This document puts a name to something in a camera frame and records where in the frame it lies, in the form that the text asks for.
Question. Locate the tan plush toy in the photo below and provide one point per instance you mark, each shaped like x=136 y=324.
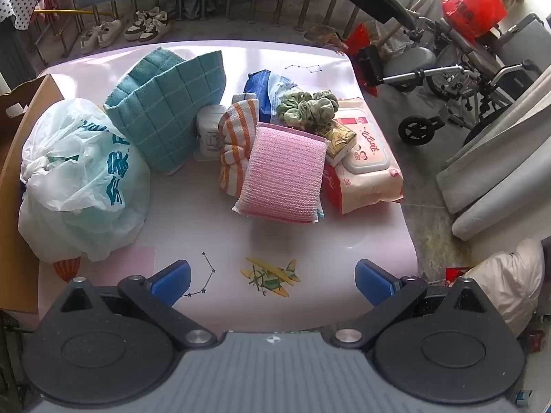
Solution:
x=323 y=34

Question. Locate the white yogurt cup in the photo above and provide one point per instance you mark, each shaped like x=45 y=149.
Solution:
x=209 y=133

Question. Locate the stuffed white bag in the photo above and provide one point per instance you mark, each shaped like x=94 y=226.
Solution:
x=512 y=284

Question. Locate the pink mesh sponge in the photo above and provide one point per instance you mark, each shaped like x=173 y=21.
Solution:
x=280 y=172

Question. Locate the orange striped cloth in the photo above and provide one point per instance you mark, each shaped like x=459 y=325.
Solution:
x=234 y=146

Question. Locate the wheelchair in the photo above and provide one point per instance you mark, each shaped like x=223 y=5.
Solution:
x=404 y=58

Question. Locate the pink wet wipes pack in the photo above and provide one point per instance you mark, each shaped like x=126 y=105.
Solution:
x=370 y=172

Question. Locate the metal railing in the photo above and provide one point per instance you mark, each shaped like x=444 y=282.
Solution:
x=280 y=8

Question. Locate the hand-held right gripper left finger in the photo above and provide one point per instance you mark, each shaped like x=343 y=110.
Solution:
x=172 y=282

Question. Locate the teal checked cloth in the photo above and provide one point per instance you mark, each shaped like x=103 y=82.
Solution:
x=163 y=120

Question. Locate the small red packet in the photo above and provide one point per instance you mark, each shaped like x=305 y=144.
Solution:
x=456 y=274

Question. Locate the blue white packet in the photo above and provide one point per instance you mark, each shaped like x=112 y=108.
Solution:
x=258 y=88

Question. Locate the teal ribbed cloth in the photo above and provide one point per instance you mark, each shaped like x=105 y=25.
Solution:
x=155 y=62

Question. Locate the brown cardboard box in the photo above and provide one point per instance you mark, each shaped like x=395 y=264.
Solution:
x=10 y=245

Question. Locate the gold snack packet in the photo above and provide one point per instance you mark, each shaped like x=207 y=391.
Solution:
x=340 y=142

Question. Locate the grey suitcase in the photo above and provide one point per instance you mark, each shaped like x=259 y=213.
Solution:
x=525 y=47

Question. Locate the large red plastic bag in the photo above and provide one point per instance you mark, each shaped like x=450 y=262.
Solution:
x=473 y=6

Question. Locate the brown white sneaker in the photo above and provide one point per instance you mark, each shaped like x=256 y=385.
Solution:
x=135 y=28
x=154 y=28

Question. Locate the dark grey pleated cloth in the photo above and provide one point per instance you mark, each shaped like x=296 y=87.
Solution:
x=13 y=51

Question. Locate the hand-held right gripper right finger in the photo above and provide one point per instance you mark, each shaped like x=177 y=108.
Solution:
x=373 y=282

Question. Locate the green scrunchie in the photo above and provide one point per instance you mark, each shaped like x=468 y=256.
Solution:
x=301 y=109

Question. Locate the white plastic bag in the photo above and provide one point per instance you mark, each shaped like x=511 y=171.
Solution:
x=77 y=180

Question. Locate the white star print cloth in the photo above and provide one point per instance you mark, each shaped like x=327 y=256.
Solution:
x=21 y=0

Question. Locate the yellow pole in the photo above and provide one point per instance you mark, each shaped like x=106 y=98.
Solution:
x=64 y=11

